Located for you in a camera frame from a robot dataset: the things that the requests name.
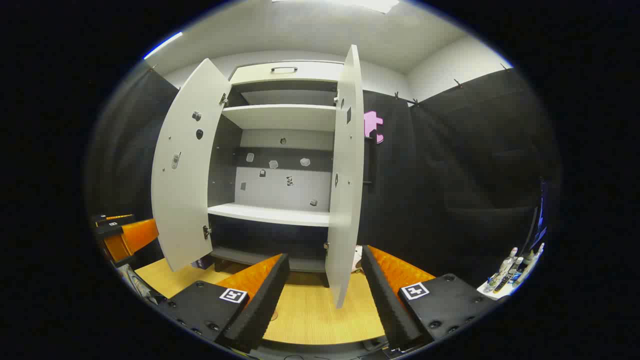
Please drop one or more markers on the white cabinet shelf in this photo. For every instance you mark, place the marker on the white cabinet shelf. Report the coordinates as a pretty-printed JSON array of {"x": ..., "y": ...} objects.
[
  {"x": 280, "y": 117},
  {"x": 270, "y": 214}
]

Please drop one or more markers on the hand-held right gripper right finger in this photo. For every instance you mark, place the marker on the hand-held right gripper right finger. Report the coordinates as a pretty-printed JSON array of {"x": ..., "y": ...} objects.
[{"x": 385, "y": 300}]

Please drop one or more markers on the dark purple box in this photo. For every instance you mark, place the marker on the dark purple box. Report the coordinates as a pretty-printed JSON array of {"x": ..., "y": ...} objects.
[{"x": 204, "y": 262}]

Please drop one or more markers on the grey printed packet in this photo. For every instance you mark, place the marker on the grey printed packet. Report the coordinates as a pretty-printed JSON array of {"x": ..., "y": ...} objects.
[{"x": 137, "y": 285}]

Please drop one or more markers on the white paper item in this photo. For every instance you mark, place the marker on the white paper item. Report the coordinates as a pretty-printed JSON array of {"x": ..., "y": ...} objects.
[{"x": 357, "y": 259}]

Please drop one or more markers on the grey and white cabinet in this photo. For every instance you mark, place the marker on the grey and white cabinet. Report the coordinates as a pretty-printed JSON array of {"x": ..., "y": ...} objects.
[{"x": 272, "y": 192}]

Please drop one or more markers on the white cabinet door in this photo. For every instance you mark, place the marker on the white cabinet door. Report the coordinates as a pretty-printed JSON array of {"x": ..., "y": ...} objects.
[
  {"x": 347, "y": 200},
  {"x": 185, "y": 175}
]

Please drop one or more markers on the ceiling light panel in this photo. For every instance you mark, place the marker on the ceiling light panel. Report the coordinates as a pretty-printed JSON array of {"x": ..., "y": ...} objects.
[{"x": 370, "y": 4}]

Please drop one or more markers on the black backdrop cloth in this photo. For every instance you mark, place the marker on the black backdrop cloth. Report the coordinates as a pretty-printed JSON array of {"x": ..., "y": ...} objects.
[{"x": 450, "y": 175}]

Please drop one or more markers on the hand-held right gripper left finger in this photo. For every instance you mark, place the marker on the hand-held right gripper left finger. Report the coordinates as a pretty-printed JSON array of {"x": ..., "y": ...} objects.
[{"x": 267, "y": 300}]

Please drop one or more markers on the white tray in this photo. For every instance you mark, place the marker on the white tray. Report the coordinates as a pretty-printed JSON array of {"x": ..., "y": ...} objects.
[{"x": 492, "y": 292}]

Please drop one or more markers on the white cabinet drawer front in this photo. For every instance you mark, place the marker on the white cabinet drawer front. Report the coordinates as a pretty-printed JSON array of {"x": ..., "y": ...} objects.
[{"x": 260, "y": 74}]

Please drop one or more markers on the small slim bottle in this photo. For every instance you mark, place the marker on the small slim bottle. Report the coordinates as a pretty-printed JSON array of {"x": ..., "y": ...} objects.
[
  {"x": 532, "y": 261},
  {"x": 504, "y": 270},
  {"x": 512, "y": 274}
]

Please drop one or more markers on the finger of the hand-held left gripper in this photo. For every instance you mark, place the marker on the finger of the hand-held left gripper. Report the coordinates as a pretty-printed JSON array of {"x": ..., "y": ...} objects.
[
  {"x": 140, "y": 234},
  {"x": 102, "y": 220}
]

